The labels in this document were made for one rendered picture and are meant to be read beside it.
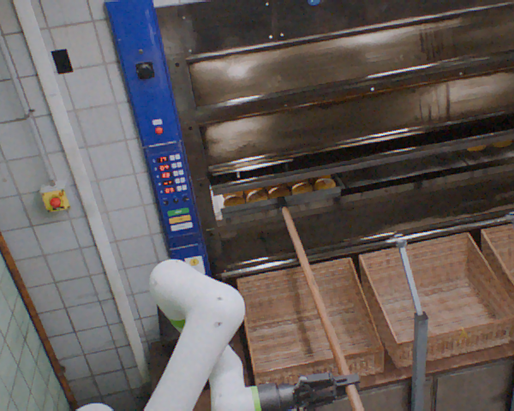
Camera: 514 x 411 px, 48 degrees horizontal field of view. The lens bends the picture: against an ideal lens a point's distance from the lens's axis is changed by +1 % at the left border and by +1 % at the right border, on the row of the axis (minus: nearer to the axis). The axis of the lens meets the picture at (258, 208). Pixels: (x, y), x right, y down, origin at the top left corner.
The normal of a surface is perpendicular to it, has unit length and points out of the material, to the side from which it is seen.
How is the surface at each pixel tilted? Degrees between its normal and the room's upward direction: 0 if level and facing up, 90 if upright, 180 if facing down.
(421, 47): 70
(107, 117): 90
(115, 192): 90
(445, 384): 89
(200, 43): 90
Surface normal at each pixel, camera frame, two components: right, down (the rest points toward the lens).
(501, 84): 0.12, 0.20
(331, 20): 0.17, 0.52
